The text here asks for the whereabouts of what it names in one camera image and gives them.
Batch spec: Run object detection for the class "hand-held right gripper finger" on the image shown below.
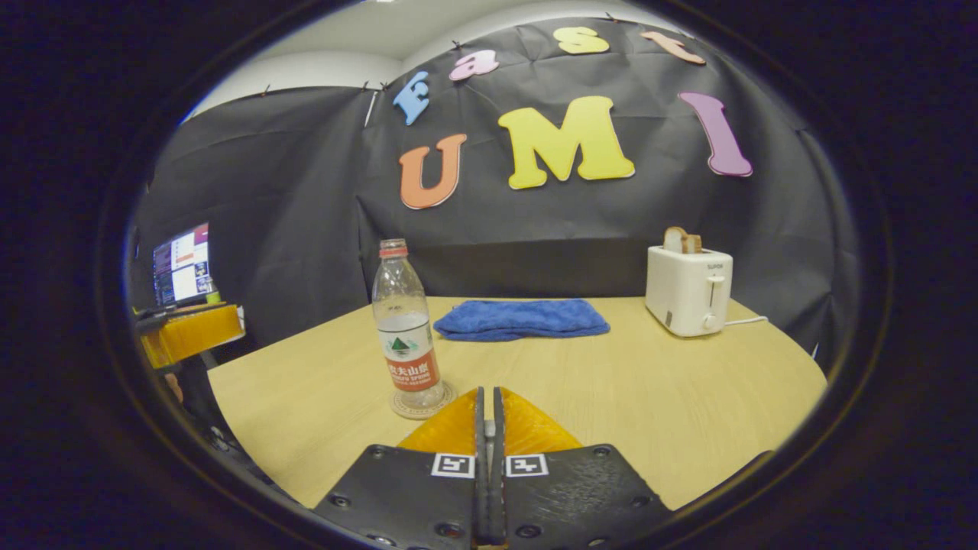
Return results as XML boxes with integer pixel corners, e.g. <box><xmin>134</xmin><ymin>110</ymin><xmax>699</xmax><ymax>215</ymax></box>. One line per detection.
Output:
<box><xmin>313</xmin><ymin>387</ymin><xmax>490</xmax><ymax>549</ymax></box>
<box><xmin>493</xmin><ymin>387</ymin><xmax>673</xmax><ymax>549</ymax></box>

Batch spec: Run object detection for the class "round brown coaster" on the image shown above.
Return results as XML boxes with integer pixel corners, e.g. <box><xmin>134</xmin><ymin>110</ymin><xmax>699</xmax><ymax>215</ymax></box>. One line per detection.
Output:
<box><xmin>390</xmin><ymin>380</ymin><xmax>458</xmax><ymax>420</ymax></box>

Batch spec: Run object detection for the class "clear plastic water bottle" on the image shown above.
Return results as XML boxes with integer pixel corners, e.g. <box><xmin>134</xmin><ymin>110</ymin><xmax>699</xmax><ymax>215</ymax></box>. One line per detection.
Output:
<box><xmin>371</xmin><ymin>238</ymin><xmax>446</xmax><ymax>411</ymax></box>

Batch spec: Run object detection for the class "computer monitor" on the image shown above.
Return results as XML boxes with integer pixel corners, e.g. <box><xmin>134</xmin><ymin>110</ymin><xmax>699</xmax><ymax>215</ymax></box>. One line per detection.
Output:
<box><xmin>151</xmin><ymin>222</ymin><xmax>213</xmax><ymax>308</ymax></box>

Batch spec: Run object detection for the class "blue folded towel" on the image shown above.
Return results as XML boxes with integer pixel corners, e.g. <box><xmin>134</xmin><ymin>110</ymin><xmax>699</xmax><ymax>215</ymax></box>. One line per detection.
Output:
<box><xmin>433</xmin><ymin>299</ymin><xmax>611</xmax><ymax>342</ymax></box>

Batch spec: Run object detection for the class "white toaster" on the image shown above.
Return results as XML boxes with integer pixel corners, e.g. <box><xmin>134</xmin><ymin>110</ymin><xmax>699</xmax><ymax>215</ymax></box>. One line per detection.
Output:
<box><xmin>645</xmin><ymin>245</ymin><xmax>734</xmax><ymax>338</ymax></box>

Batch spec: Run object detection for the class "toast slice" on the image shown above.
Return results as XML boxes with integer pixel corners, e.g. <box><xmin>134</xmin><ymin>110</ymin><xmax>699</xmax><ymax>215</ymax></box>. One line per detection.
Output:
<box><xmin>662</xmin><ymin>226</ymin><xmax>704</xmax><ymax>255</ymax></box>

